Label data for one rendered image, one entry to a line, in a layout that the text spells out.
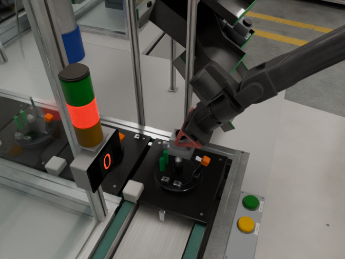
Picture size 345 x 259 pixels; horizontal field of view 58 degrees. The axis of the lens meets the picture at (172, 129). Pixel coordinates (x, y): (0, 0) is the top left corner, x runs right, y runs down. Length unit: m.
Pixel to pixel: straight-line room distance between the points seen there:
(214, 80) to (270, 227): 0.51
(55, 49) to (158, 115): 0.80
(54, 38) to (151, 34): 1.36
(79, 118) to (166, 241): 0.44
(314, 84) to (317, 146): 1.96
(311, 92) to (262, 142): 1.91
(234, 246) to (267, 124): 0.60
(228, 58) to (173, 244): 0.55
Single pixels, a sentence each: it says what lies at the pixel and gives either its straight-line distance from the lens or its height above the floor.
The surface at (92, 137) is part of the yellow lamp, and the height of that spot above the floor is 1.28.
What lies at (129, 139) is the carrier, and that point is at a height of 0.97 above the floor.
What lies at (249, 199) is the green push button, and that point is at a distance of 0.89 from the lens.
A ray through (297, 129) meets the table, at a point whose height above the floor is 0.86.
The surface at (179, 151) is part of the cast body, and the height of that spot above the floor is 1.10.
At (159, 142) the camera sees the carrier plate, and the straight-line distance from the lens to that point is 1.01.
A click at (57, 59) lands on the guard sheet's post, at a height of 1.44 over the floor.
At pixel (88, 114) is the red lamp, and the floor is 1.34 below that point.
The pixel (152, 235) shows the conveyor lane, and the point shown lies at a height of 0.92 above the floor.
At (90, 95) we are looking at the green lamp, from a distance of 0.54.
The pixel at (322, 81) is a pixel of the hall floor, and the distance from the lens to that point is 3.26.
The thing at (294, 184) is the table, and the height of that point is 0.86.
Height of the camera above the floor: 1.70
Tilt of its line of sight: 44 degrees down
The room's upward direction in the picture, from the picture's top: straight up
